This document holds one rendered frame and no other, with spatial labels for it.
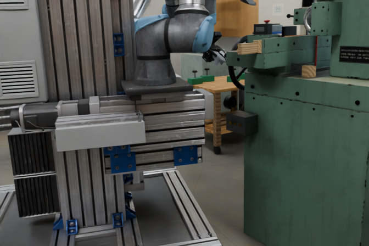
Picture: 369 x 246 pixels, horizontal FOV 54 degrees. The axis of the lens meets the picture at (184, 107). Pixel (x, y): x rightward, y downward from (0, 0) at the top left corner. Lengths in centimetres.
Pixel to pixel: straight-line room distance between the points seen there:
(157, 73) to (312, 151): 68
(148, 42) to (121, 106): 23
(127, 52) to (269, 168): 79
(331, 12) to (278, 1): 191
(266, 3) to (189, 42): 230
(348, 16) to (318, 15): 11
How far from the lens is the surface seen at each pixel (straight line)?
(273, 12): 338
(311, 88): 145
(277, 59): 149
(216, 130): 286
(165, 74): 124
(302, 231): 167
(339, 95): 140
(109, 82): 141
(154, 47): 123
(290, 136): 155
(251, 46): 142
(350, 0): 149
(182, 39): 119
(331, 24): 145
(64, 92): 142
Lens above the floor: 102
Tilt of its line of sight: 13 degrees down
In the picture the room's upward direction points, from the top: 2 degrees counter-clockwise
